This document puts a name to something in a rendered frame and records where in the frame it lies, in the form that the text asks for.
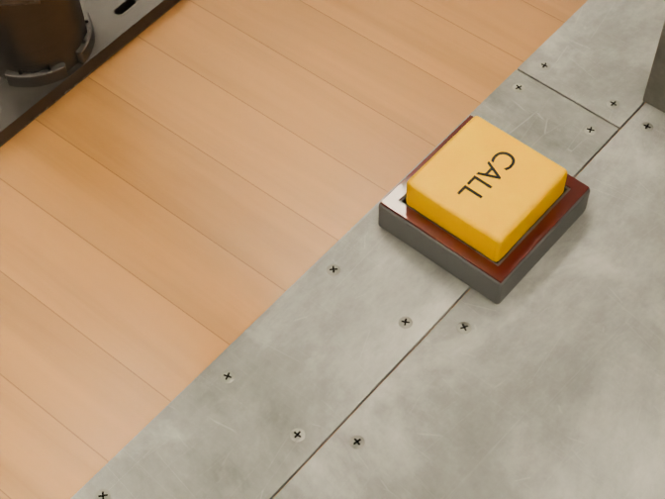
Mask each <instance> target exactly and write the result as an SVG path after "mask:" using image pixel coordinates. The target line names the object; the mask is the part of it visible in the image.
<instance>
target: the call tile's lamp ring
mask: <svg viewBox="0 0 665 499"><path fill-rule="evenodd" d="M472 118H473V116H471V115H470V116H469V117H468V118H467V119H466V120H465V121H464V122H463V123H462V124H461V125H460V126H459V127H458V128H457V129H456V130H455V131H454V132H452V133H451V134H450V135H449V136H448V137H447V138H446V139H445V140H444V141H443V142H442V143H441V144H440V145H439V146H438V147H437V148H436V149H435V150H434V151H433V152H432V153H431V154H430V155H429V156H428V157H426V158H425V159H424V160H423V161H422V162H421V163H420V164H419V165H418V166H417V167H416V168H415V169H414V170H413V171H412V172H411V173H410V174H409V175H408V176H407V177H406V178H405V179H404V180H403V181H402V182H401V183H400V184H398V185H397V186H396V187H395V188H394V189H393V190H392V191H391V192H390V193H389V194H388V195H387V196H386V197H385V198H384V199H383V200H382V201H381V202H380V204H382V205H383V206H385V207H386V208H388V209H389V210H391V211H392V212H394V213H395V214H397V215H398V216H400V217H401V218H403V219H404V220H406V221H407V222H409V223H410V224H412V225H413V226H415V227H416V228H418V229H419V230H421V231H422V232H424V233H425V234H427V235H429V236H430V237H432V238H433V239H435V240H436V241H438V242H439V243H441V244H442V245H444V246H445V247H447V248H448V249H450V250H452V251H453V252H455V253H456V254H458V255H459V256H461V257H462V258H464V259H465V260H467V261H468V262H470V263H471V264H473V265H474V266H476V267H477V268H479V269H480V270H482V271H483V272H485V273H486V274H488V275H489V276H491V277H492V278H494V279H495V280H497V281H498V282H500V283H502V282H503V281H504V280H505V279H506V278H507V277H508V276H509V275H510V274H511V272H512V271H513V270H514V269H515V268H516V267H517V266H518V265H519V264H520V263H521V262H522V261H523V259H524V258H525V257H526V256H527V255H528V254H529V253H530V252H531V251H532V250H533V249H534V248H535V247H536V245H537V244H538V243H539V242H540V241H541V240H542V239H543V238H544V237H545V236H546V235H547V234H548V233H549V231H550V230H551V229H552V228H553V227H554V226H555V225H556V224H557V223H558V222H559V221H560V220H561V219H562V217H563V216H564V215H565V214H566V213H567V212H568V211H569V210H570V209H571V208H572V207H573V206H574V205H575V203H576V202H577V201H578V200H579V199H580V198H581V197H582V196H583V195H584V194H585V193H586V192H587V191H588V189H589V188H590V187H589V186H587V185H586V184H584V183H582V182H581V181H579V180H577V179H576V178H574V177H572V176H571V175H569V174H567V177H566V182H565V185H566V186H567V187H569V188H571V189H570V190H569V191H568V193H567V194H566V195H565V196H564V197H563V198H562V199H561V200H560V201H559V202H558V203H557V204H556V205H555V206H554V207H553V209H552V210H551V211H550V212H549V213H548V214H547V215H546V216H545V217H544V218H543V219H542V220H541V221H540V222H539V223H538V225H537V226H536V227H535V228H534V229H533V230H532V231H531V232H530V233H529V234H528V235H527V236H526V237H525V238H524V239H523V240H522V242H521V243H520V244H519V245H518V246H517V247H516V248H515V249H514V250H513V251H512V252H511V253H510V254H509V255H508V257H507V258H506V259H505V260H504V261H503V262H502V263H501V264H500V265H499V266H498V265H496V264H494V263H493V262H491V261H490V260H488V259H487V258H485V257H484V256H482V255H481V254H479V253H478V252H476V251H475V250H473V249H471V248H470V247H468V246H467V245H465V244H464V243H462V242H461V241H459V240H458V239H456V238H454V237H453V236H451V235H450V234H448V233H447V232H445V231H444V230H442V229H441V228H439V227H438V226H436V225H435V224H433V223H432V222H430V221H429V220H427V219H426V218H424V217H423V216H421V215H420V214H418V213H417V212H415V211H413V210H412V209H410V208H409V207H407V206H406V205H404V204H403V203H401V202H400V201H399V200H400V199H401V198H403V197H404V196H405V195H406V194H407V182H408V180H409V179H410V178H411V177H412V176H413V175H414V174H415V173H416V172H417V171H418V170H419V169H420V168H421V167H423V166H424V165H425V164H426V163H427V162H428V161H429V160H430V159H431V158H432V157H433V156H434V155H435V154H436V153H437V152H438V151H439V150H440V149H441V148H442V147H443V146H444V145H445V144H446V143H447V142H448V141H449V140H450V139H452V138H453V137H454V136H455V135H456V134H457V133H458V132H459V131H460V130H461V129H462V128H463V127H464V126H465V125H466V124H467V123H468V122H469V121H470V120H471V119H472Z"/></svg>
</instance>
